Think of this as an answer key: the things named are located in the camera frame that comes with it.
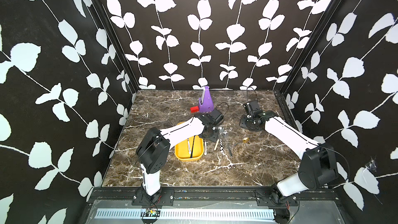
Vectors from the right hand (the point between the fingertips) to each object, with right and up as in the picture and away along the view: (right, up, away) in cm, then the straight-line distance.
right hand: (240, 121), depth 88 cm
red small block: (-28, +6, +22) cm, 36 cm away
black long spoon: (-29, -20, -2) cm, 35 cm away
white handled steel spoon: (-31, -15, +2) cm, 34 cm away
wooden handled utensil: (-14, -15, +3) cm, 20 cm away
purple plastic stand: (-19, +9, +15) cm, 26 cm away
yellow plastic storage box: (-34, -17, +1) cm, 38 cm away
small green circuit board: (-46, -41, -18) cm, 64 cm away
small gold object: (+4, -12, +4) cm, 14 cm away
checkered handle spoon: (-11, -16, +2) cm, 20 cm away
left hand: (-16, -8, -1) cm, 18 cm away
